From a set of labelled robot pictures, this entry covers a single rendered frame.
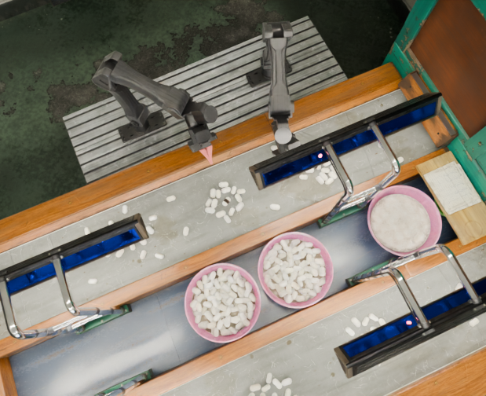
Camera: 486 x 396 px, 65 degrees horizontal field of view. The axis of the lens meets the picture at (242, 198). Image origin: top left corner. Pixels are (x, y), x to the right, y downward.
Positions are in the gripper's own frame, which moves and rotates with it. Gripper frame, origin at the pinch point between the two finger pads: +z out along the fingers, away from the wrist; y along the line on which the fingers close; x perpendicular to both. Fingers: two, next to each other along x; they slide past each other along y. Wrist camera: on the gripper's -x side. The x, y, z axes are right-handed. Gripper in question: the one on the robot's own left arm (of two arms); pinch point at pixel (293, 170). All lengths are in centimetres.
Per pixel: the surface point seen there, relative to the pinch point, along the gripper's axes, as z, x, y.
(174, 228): 4.5, 4.2, -48.9
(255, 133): -13.2, 16.7, -5.9
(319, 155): -13.2, -25.9, 1.8
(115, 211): -7, 14, -67
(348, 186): -5.8, -36.2, 4.0
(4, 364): 21, -7, -122
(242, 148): -10.1, 15.4, -13.1
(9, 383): 27, -11, -122
